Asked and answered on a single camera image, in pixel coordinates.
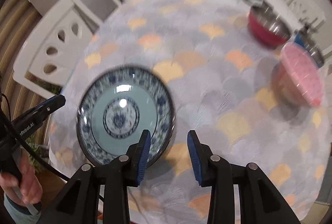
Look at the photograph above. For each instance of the white chair far right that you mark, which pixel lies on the white chair far right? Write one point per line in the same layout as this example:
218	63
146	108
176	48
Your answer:
307	12

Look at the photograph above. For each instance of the person left hand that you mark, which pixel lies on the person left hand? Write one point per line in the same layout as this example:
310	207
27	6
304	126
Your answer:
30	188

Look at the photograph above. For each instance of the blue floral plate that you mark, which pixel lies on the blue floral plate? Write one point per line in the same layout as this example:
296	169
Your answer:
117	107

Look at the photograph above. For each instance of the blue steel bowl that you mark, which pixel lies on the blue steel bowl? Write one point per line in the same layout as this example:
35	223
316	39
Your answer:
304	38

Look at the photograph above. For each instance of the red steel bowl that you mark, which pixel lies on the red steel bowl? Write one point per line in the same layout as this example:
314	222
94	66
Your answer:
267	25

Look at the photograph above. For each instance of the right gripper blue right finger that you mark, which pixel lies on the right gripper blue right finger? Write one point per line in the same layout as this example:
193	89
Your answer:
260	200

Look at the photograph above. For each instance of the fan pattern tablecloth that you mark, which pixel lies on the fan pattern tablecloth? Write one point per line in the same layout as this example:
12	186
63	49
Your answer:
220	80

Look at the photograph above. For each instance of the pink patterned bowl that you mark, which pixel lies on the pink patterned bowl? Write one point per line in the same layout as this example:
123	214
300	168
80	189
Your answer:
296	78

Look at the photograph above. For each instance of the white chair near left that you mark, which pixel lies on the white chair near left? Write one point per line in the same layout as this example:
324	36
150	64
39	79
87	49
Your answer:
51	50

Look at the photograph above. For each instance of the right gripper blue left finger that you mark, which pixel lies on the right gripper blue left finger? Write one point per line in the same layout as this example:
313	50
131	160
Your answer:
78	201

